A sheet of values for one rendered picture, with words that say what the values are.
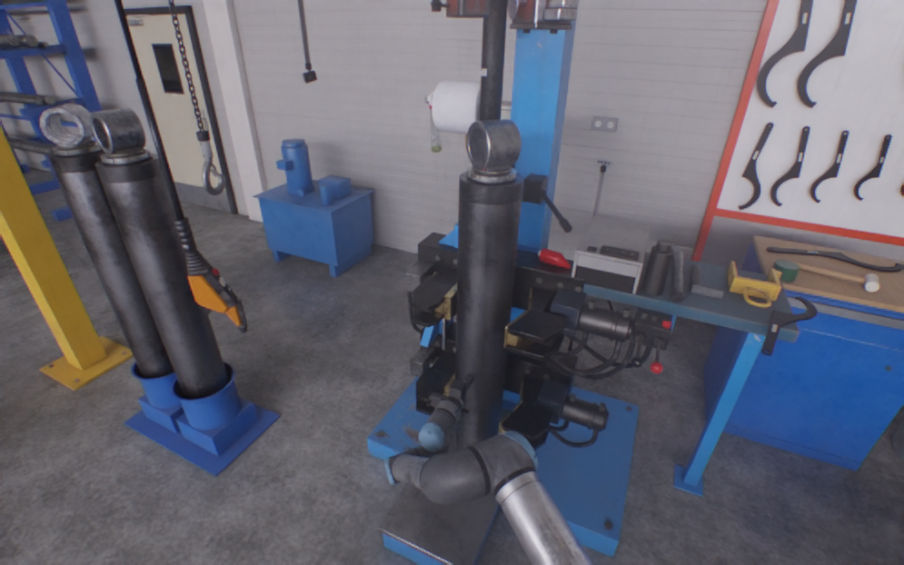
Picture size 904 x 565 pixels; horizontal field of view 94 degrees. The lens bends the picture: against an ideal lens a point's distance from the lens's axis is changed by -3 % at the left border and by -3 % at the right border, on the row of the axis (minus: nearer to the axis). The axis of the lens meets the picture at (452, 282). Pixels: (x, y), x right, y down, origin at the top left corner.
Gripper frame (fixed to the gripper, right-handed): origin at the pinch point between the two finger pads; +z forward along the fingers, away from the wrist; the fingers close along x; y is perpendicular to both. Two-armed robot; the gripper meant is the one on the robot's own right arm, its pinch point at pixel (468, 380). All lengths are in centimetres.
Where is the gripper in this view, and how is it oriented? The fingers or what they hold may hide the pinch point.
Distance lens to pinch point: 180.0
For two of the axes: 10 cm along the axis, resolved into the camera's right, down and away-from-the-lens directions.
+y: 9.0, 2.2, -3.7
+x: 0.1, -8.7, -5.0
